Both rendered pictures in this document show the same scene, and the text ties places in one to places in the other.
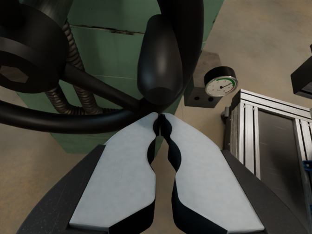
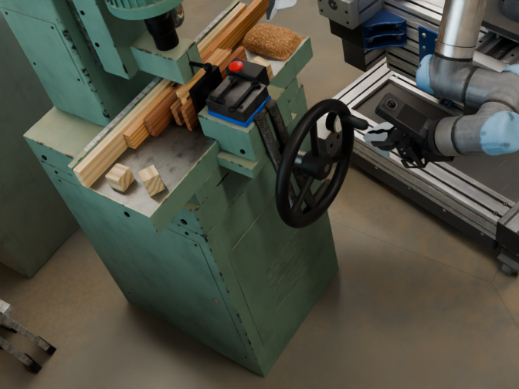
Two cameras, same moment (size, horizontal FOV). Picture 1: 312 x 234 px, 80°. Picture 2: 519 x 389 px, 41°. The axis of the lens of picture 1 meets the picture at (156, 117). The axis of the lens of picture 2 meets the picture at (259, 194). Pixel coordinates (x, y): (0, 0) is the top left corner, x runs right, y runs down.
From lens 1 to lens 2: 1.42 m
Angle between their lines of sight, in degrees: 20
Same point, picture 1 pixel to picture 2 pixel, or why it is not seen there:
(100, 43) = (267, 173)
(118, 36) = not seen: hidden behind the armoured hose
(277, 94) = (342, 71)
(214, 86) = (337, 125)
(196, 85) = (324, 137)
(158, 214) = (414, 298)
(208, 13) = (301, 99)
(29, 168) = not seen: outside the picture
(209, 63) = not seen: hidden behind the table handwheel
